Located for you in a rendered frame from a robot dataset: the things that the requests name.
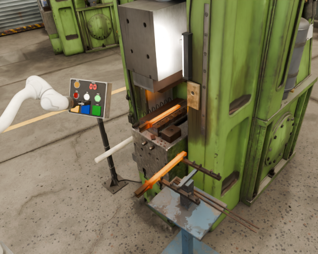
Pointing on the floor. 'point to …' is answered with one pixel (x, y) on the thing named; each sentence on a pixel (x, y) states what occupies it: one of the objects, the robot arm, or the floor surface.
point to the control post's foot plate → (115, 184)
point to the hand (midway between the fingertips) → (87, 103)
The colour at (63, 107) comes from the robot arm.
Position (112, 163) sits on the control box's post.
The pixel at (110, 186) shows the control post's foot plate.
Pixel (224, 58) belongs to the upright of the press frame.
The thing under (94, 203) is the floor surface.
